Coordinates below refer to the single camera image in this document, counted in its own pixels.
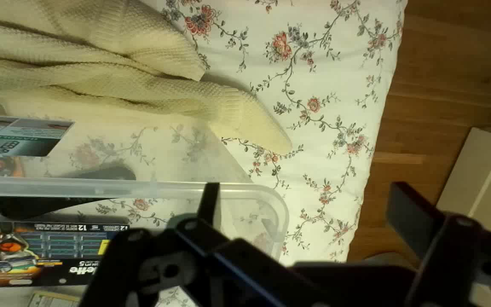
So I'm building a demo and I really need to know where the cream knit blanket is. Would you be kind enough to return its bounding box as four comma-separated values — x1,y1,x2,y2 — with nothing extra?
0,0,294,157

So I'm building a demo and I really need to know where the floral bed sheet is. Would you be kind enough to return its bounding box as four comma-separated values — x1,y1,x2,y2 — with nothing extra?
137,0,410,264

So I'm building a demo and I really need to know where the striped robot base platform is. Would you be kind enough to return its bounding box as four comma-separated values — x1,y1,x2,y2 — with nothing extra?
437,126,491,307

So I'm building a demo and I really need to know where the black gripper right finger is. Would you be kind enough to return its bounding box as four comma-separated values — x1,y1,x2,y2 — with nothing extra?
386,180,491,307

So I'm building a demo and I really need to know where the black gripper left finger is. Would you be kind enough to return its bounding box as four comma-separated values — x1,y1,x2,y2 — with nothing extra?
81,180,294,307

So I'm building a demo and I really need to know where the clear plastic storage box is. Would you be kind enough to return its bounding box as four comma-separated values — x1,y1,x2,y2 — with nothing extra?
0,100,292,307

